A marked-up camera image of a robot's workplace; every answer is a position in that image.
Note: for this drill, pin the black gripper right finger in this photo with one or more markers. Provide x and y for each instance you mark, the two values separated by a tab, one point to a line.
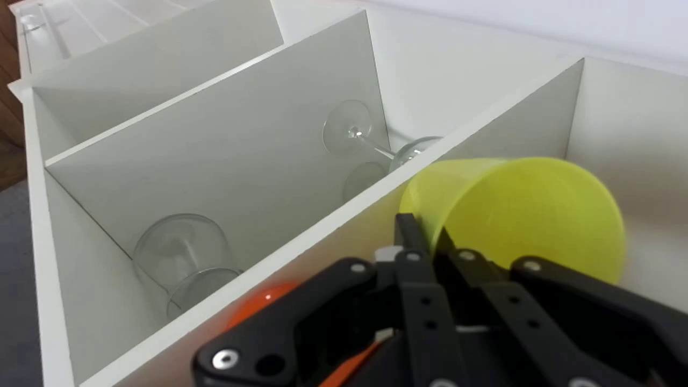
572	322

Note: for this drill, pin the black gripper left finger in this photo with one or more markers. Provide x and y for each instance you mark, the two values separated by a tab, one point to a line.
301	335

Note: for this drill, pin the yellow plastic cup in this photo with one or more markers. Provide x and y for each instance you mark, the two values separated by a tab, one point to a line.
529	206

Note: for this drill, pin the white shelf unit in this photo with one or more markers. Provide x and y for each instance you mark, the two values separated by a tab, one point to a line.
215	135

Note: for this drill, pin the clear wine glass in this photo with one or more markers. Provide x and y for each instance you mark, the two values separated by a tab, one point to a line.
350	129
183	250

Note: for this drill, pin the grey floor rug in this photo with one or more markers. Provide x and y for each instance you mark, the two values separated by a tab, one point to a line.
14	287

